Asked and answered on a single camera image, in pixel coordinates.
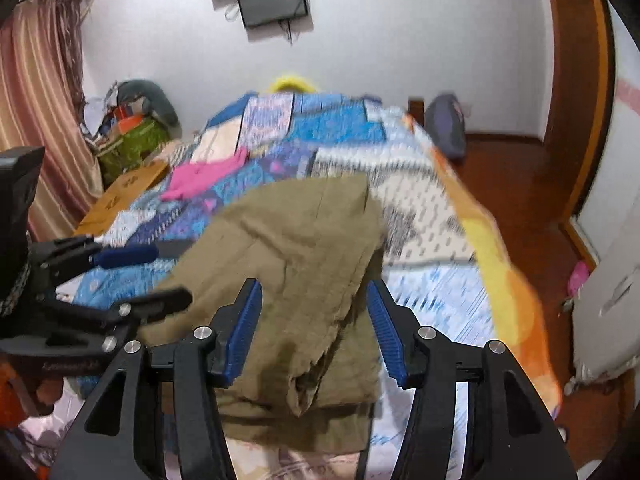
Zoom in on pink slipper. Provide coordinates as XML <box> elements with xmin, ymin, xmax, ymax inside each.
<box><xmin>566</xmin><ymin>261</ymin><xmax>590</xmax><ymax>297</ymax></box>

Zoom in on white frosted wardrobe sliding door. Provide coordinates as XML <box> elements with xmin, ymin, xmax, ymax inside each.
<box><xmin>576</xmin><ymin>6</ymin><xmax>639</xmax><ymax>260</ymax></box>

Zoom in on grey plush toy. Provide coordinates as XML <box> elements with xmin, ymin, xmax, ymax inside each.
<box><xmin>117</xmin><ymin>79</ymin><xmax>179</xmax><ymax>127</ymax></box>

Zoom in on small black wall monitor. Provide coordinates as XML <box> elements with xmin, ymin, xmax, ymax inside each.
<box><xmin>238</xmin><ymin>0</ymin><xmax>308</xmax><ymax>29</ymax></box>

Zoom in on khaki olive pants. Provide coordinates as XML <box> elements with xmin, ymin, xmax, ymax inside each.
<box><xmin>138</xmin><ymin>174</ymin><xmax>385</xmax><ymax>454</ymax></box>

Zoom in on pink folded cloth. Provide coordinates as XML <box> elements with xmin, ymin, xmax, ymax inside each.
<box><xmin>160</xmin><ymin>148</ymin><xmax>248</xmax><ymax>202</ymax></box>

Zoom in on grey purple backpack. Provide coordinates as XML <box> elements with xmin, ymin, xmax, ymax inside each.
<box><xmin>424</xmin><ymin>93</ymin><xmax>466</xmax><ymax>160</ymax></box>

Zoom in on striped pink gold curtain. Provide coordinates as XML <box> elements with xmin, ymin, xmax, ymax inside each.
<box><xmin>1</xmin><ymin>0</ymin><xmax>103</xmax><ymax>242</ymax></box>

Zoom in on yellow foam bed rail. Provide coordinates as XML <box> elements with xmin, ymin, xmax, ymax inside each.
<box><xmin>268</xmin><ymin>75</ymin><xmax>319</xmax><ymax>93</ymax></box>

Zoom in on blue patchwork bed quilt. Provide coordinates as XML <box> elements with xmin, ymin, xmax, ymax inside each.
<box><xmin>52</xmin><ymin>90</ymin><xmax>564</xmax><ymax>480</ymax></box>

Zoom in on white suitcase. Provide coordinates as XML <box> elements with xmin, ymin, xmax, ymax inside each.
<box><xmin>564</xmin><ymin>212</ymin><xmax>639</xmax><ymax>396</ymax></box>

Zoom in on brown wooden door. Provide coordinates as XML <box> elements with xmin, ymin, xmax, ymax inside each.
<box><xmin>544</xmin><ymin>0</ymin><xmax>615</xmax><ymax>223</ymax></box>

